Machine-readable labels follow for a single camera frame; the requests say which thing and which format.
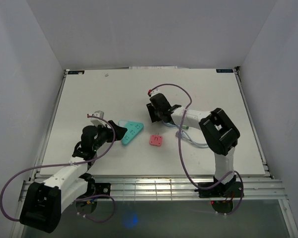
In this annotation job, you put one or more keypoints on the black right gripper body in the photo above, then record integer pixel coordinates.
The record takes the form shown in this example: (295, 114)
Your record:
(155, 114)

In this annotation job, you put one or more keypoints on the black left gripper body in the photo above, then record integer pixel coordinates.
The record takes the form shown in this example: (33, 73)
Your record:
(104, 135)

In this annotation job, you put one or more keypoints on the teal triangular power strip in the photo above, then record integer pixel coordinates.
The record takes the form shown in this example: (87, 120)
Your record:
(133, 129)

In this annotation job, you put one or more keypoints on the pink socket adapter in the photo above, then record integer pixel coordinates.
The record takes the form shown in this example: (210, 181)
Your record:
(155, 140)

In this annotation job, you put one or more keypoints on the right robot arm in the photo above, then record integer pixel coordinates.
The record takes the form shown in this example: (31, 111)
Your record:
(219, 132)

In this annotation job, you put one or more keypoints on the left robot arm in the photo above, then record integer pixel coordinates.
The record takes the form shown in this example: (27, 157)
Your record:
(46, 201)

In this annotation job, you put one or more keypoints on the left blue corner label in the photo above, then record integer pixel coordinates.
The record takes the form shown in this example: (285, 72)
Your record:
(75, 72)

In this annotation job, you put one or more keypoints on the blue corner label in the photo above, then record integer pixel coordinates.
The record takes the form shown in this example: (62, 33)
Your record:
(226, 70)
(75, 72)

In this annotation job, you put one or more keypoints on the right blue corner label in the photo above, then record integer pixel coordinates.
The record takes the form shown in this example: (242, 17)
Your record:
(226, 70)

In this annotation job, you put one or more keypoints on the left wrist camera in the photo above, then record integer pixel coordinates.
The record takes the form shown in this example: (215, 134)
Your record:
(96, 118)

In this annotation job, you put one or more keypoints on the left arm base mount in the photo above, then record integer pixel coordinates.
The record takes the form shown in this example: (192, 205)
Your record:
(97, 189)

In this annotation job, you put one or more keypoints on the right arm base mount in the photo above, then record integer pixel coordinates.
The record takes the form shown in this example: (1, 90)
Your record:
(231, 189)

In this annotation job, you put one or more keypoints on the aluminium front rail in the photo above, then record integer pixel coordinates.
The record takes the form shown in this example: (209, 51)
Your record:
(179, 188)

